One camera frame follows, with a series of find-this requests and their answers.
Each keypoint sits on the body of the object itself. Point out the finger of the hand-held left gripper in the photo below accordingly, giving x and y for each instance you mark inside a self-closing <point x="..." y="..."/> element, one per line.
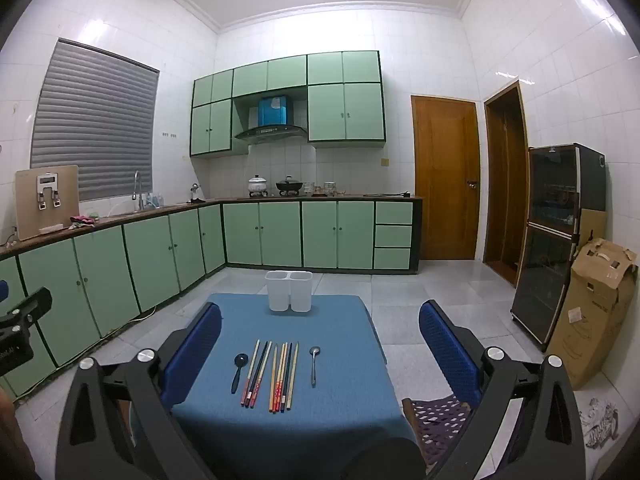
<point x="3" y="290"/>
<point x="35" y="305"/>

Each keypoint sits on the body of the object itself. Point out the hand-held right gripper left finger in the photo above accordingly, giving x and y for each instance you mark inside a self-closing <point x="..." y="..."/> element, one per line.
<point x="195" y="355"/>

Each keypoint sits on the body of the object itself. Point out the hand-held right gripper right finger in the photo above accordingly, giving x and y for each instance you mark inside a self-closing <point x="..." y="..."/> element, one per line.
<point x="447" y="350"/>

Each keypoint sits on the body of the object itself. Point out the black spoon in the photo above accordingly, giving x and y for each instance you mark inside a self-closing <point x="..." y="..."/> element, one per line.
<point x="236" y="375"/>

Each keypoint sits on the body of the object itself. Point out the black chopstick with metal band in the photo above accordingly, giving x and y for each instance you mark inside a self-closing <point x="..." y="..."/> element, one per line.
<point x="288" y="375"/>
<point x="258" y="370"/>

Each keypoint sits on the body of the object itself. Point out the plain bamboo chopstick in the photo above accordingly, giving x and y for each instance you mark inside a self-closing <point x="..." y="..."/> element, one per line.
<point x="274" y="375"/>
<point x="293" y="375"/>

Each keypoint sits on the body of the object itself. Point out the white twin utensil holder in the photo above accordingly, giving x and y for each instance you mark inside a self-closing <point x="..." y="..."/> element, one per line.
<point x="277" y="295"/>

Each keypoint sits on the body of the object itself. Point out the metal spoon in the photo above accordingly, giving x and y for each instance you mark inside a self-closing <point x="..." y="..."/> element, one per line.
<point x="314" y="365"/>

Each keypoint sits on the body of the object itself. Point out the person's left forearm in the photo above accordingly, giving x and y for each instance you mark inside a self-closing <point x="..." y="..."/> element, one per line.
<point x="10" y="435"/>

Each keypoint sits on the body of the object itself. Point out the purple patterned cushion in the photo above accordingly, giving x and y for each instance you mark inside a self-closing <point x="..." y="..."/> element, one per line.
<point x="440" y="420"/>

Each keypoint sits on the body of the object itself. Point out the tan water purifier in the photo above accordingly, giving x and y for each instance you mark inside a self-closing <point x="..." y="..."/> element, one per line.
<point x="25" y="200"/>

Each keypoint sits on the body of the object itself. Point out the crumpled cloths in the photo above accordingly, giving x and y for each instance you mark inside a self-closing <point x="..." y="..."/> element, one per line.
<point x="82" y="220"/>

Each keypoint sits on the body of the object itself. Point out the blue tablecloth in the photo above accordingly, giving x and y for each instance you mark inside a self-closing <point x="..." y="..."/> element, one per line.
<point x="310" y="320"/>

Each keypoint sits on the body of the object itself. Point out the black disinfection cabinet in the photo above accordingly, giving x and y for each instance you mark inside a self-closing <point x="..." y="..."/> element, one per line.
<point x="550" y="260"/>

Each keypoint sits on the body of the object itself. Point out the brown cardboard box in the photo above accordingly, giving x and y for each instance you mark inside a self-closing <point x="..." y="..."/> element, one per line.
<point x="590" y="320"/>

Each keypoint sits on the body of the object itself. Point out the green base cabinets with counter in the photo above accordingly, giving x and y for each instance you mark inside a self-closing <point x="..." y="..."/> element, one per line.
<point x="280" y="232"/>

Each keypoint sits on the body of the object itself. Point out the metal kitchen faucet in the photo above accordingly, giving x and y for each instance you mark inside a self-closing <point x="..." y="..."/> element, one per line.
<point x="136" y="185"/>

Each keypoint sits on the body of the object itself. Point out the metal kettle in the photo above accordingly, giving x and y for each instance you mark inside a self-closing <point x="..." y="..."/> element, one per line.
<point x="196" y="192"/>

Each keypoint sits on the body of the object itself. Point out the printed floor mat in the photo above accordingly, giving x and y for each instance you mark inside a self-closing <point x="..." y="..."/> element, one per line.
<point x="600" y="420"/>

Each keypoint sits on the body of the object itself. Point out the white cooking pot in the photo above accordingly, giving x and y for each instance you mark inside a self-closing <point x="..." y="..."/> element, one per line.
<point x="257" y="184"/>

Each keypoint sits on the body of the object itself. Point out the flat cardboard sheet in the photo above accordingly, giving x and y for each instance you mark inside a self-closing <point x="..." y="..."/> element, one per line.
<point x="592" y="225"/>

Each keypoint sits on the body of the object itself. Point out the grey window blind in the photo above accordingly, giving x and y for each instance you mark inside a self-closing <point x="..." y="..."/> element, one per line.
<point x="95" y="120"/>

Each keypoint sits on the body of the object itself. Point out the black wok with lid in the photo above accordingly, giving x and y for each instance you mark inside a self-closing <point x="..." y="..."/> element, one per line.
<point x="289" y="185"/>

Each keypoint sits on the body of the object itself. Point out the stack of glass bowls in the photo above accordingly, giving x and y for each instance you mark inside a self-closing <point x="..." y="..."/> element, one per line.
<point x="307" y="188"/>

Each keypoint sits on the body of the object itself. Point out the glass jar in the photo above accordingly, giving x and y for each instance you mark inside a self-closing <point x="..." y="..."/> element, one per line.
<point x="329" y="187"/>

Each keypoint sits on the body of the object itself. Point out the range hood with blue chimney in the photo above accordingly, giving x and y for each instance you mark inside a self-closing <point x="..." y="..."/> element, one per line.
<point x="272" y="132"/>

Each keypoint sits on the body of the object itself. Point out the wooden door in dark frame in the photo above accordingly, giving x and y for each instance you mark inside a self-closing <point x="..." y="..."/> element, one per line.
<point x="505" y="185"/>

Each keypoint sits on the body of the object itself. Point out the green wall cabinets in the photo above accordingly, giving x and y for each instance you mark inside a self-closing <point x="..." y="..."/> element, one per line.
<point x="345" y="110"/>

